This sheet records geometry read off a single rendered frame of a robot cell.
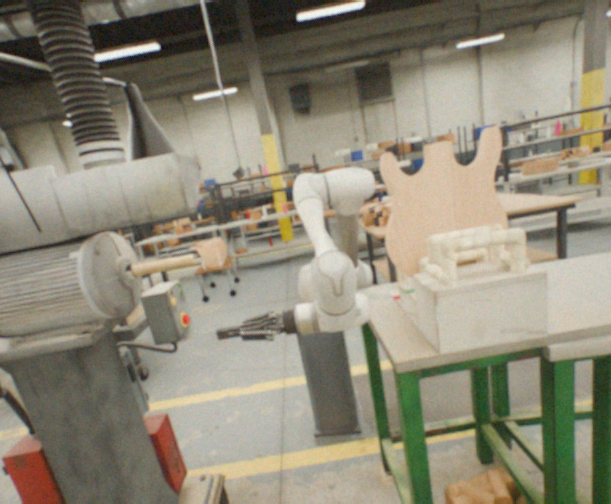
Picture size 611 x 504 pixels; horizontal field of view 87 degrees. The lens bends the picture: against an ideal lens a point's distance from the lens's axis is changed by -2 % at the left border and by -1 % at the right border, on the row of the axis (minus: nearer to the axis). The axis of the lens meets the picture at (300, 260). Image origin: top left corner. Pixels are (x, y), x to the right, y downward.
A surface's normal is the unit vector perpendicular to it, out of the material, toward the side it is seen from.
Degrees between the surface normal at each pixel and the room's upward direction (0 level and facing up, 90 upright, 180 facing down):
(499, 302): 90
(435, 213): 90
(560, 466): 90
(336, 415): 90
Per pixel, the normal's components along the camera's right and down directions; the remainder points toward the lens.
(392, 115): 0.03, 0.23
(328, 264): -0.10, -0.51
